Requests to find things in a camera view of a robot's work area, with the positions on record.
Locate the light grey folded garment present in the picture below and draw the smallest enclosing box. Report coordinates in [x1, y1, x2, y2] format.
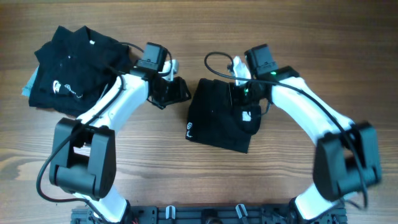
[21, 67, 39, 97]

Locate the black t-shirt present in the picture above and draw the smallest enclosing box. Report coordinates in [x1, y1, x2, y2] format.
[185, 78, 261, 154]

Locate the stack of folded black clothes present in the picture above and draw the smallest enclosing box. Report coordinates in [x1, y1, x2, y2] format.
[29, 26, 131, 116]

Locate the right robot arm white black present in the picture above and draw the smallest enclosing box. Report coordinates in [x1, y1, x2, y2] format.
[228, 44, 382, 223]

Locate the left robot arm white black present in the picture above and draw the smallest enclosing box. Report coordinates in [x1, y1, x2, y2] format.
[36, 42, 191, 223]

